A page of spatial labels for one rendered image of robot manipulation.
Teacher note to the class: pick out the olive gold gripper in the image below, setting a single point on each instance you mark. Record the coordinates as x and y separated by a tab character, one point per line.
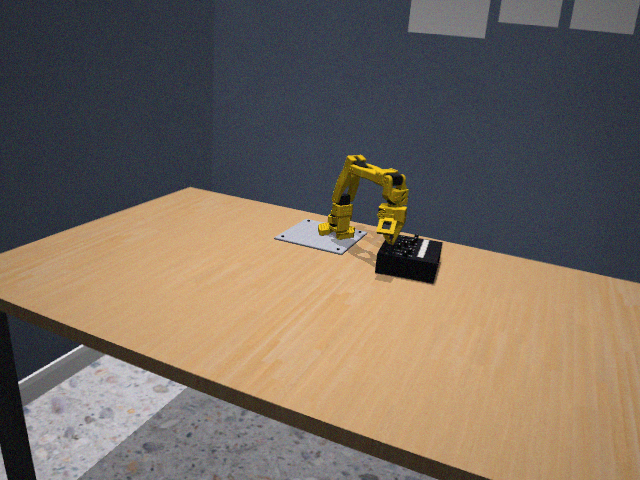
393	214

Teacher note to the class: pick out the black lighting desk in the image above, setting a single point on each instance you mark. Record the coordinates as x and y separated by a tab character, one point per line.
420	265

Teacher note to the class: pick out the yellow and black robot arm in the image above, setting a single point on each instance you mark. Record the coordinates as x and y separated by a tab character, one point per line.
339	219

